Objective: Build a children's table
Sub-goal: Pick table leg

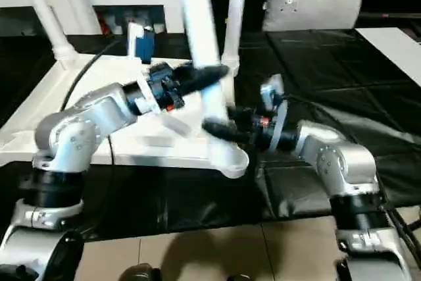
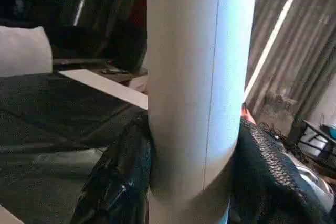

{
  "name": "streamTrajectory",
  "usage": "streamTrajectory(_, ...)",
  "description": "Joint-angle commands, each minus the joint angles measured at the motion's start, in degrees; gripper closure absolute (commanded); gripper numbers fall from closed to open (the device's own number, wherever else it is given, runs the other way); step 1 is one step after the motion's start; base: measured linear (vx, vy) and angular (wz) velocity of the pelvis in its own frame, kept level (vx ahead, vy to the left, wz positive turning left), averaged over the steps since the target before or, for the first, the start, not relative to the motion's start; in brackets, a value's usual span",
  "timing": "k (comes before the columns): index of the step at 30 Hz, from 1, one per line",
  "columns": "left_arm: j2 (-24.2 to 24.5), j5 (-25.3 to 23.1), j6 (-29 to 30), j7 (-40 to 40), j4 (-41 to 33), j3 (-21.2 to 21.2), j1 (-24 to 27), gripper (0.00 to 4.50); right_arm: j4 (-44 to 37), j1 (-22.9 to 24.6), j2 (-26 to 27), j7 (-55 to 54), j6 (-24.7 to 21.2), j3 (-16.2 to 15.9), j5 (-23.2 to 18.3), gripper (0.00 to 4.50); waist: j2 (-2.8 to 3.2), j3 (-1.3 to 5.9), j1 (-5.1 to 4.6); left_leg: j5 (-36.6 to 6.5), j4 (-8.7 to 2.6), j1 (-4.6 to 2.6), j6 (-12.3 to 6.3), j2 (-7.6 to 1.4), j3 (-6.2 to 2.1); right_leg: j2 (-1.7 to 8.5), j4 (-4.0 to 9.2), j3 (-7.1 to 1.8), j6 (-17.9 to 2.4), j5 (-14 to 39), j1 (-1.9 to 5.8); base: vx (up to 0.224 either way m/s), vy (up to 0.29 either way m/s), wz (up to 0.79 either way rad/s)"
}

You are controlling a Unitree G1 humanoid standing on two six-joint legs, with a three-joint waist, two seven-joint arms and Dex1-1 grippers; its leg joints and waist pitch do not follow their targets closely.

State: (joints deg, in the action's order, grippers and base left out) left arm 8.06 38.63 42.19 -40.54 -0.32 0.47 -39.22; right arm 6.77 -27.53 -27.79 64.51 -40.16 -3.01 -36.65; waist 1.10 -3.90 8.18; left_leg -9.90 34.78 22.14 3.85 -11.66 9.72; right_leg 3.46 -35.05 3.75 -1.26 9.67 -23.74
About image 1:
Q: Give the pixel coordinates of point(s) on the white plastic table leg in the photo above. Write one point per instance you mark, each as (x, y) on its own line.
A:
(237, 14)
(197, 14)
(46, 14)

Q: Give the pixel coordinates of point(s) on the white plastic table top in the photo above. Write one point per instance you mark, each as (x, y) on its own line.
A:
(49, 113)

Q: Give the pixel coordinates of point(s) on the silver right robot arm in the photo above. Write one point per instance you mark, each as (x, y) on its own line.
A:
(342, 162)

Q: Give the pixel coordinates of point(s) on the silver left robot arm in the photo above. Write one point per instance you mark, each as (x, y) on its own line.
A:
(82, 123)

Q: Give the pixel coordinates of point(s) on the white cup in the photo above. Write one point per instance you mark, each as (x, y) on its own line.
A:
(159, 27)

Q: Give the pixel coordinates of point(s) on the red bottle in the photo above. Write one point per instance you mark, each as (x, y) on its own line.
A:
(104, 24)

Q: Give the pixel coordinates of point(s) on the white plastic upturned table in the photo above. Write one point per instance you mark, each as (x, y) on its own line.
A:
(345, 80)

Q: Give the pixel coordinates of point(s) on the grey cushion with holes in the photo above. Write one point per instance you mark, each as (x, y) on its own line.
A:
(312, 1)

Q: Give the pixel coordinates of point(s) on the dark robot leg part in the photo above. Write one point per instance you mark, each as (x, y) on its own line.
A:
(139, 273)
(240, 277)

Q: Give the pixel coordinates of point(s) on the white board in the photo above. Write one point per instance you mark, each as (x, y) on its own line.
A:
(394, 47)

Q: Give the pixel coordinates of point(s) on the black screen with red light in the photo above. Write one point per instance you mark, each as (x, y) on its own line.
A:
(391, 15)

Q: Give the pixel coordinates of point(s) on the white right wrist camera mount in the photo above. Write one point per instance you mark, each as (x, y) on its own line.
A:
(273, 90)

